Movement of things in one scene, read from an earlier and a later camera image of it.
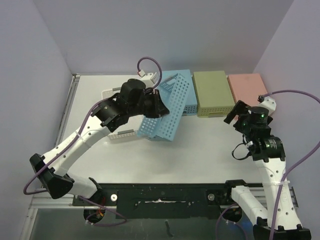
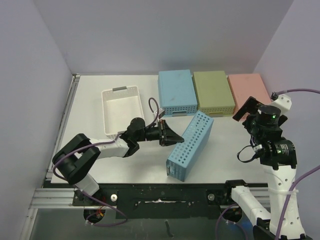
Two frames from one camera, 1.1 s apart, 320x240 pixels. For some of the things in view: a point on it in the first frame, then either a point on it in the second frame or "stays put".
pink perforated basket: (247, 88) stays put
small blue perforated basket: (173, 93) → (180, 161)
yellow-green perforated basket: (213, 94) stays put
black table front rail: (161, 200) stays put
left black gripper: (159, 110) → (168, 137)
